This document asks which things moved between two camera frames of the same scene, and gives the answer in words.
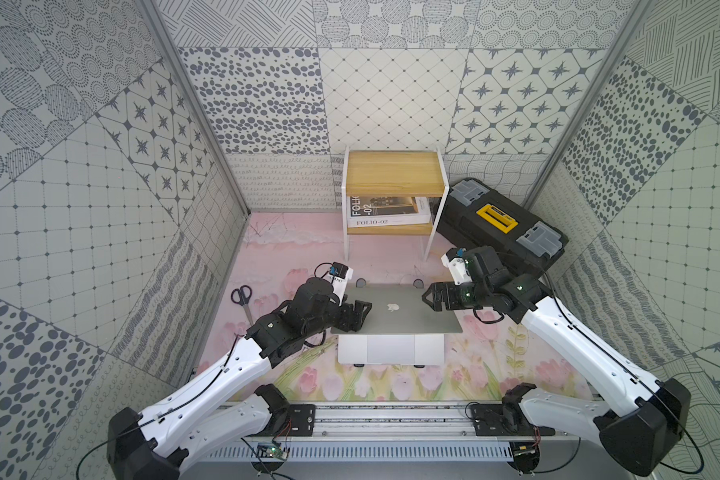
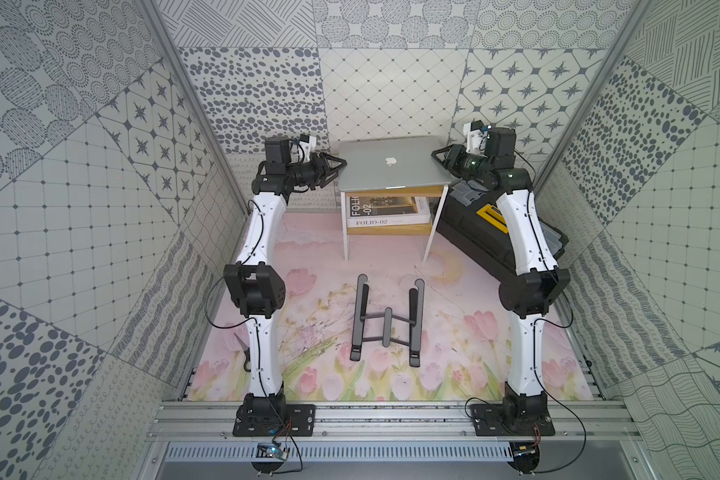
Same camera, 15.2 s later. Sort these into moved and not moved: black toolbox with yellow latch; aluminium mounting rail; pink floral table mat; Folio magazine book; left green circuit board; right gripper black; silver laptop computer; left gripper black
Moved: silver laptop computer; right gripper black; left gripper black
Not moved: pink floral table mat; black toolbox with yellow latch; Folio magazine book; left green circuit board; aluminium mounting rail
